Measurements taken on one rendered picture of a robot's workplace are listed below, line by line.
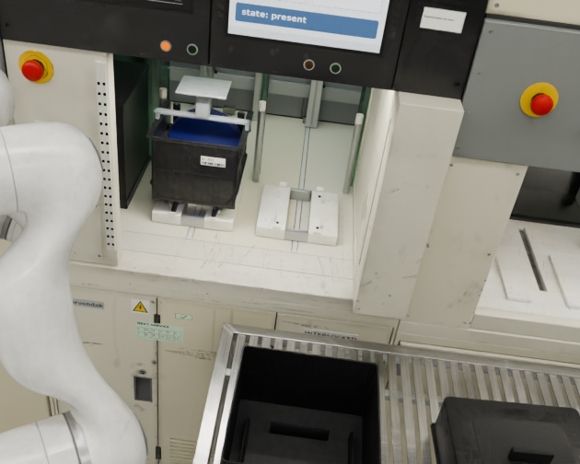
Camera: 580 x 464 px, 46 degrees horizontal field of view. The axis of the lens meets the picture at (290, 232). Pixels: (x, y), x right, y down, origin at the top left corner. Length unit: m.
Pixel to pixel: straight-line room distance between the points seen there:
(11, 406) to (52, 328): 1.29
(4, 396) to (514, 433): 1.36
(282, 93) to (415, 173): 1.03
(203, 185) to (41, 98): 0.46
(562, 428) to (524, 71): 0.71
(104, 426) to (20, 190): 0.32
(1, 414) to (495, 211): 1.48
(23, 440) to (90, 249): 0.78
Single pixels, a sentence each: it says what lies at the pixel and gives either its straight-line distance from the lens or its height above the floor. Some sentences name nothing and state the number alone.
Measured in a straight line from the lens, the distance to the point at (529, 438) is 1.48.
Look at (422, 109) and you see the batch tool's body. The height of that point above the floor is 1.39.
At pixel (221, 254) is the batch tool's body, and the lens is 1.70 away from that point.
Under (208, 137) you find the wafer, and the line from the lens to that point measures 1.80.
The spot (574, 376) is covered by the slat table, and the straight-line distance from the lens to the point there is 1.80.
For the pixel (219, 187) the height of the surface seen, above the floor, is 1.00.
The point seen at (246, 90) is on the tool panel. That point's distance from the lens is 2.34.
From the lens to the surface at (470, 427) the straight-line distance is 1.45.
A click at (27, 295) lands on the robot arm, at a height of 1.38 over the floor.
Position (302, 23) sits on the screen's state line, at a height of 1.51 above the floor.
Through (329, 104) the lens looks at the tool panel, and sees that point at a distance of 2.34.
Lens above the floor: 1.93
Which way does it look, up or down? 36 degrees down
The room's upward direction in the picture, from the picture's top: 8 degrees clockwise
